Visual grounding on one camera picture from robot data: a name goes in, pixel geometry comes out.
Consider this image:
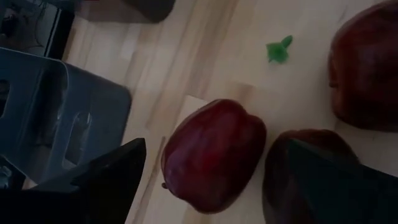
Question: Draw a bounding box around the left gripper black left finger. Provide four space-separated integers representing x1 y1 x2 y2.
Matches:
0 138 147 224

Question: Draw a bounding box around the black aluminium table frame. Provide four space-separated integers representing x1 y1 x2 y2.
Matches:
46 7 76 60

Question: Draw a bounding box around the dark red bell pepper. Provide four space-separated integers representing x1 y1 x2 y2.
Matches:
262 128 361 224
328 0 398 133
160 98 267 215

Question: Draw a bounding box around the left clear bin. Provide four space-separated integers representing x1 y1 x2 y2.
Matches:
0 46 132 190

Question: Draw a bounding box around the small green pepper stem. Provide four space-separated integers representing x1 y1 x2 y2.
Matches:
266 34 294 65

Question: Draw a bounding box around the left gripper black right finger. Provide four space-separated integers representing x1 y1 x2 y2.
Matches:
286 138 398 224

